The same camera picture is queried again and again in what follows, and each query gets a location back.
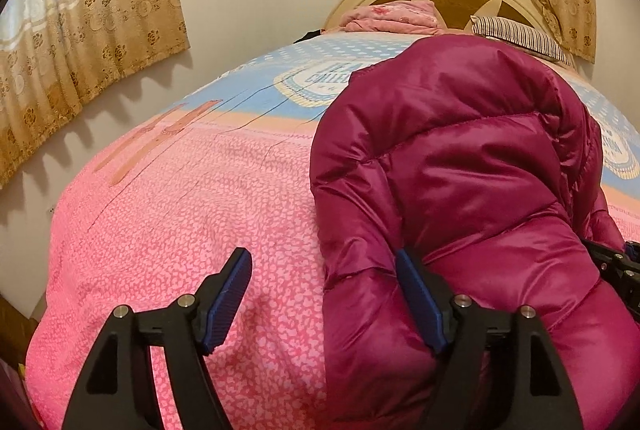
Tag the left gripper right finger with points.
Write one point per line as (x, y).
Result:
(500, 369)

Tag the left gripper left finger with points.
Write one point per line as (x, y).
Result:
(115, 388)

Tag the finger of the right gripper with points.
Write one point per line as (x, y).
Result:
(621, 271)

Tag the magenta quilted puffer jacket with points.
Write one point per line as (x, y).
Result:
(482, 162)

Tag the pink and blue bedspread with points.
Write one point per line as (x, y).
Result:
(154, 214)

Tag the striped pillow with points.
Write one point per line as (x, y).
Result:
(522, 36)

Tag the folded pink blanket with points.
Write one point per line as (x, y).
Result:
(411, 17)

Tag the beige curtain left window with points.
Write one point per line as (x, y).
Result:
(58, 55)

